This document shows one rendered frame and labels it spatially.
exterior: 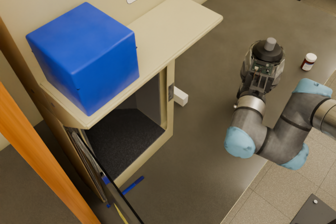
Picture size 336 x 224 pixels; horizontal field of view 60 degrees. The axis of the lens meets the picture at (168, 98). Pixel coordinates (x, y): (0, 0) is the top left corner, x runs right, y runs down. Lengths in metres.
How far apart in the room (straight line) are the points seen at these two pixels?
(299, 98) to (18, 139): 0.58
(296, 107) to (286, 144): 0.09
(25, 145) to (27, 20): 0.16
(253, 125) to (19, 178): 0.75
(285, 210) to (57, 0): 1.84
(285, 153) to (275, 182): 1.35
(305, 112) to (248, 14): 0.92
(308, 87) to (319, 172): 1.55
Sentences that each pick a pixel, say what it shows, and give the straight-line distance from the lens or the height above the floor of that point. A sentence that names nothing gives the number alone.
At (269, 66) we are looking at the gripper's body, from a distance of 0.85.
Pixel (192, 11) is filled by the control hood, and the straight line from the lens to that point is 0.57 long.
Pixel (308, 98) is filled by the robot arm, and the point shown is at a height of 1.32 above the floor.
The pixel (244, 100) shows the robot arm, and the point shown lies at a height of 1.24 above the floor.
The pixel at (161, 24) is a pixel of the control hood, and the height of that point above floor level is 1.51.
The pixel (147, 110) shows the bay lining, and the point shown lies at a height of 1.06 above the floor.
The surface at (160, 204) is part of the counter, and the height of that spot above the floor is 0.94.
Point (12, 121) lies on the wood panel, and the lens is 0.36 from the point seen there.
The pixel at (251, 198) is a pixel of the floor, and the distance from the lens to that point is 2.01.
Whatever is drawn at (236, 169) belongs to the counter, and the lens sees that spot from 1.01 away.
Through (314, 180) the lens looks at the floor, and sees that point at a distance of 2.20.
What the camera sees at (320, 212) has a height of 0.02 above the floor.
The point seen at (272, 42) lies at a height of 1.26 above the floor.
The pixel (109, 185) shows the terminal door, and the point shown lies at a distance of 0.49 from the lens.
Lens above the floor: 1.84
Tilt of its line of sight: 53 degrees down
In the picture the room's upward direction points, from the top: straight up
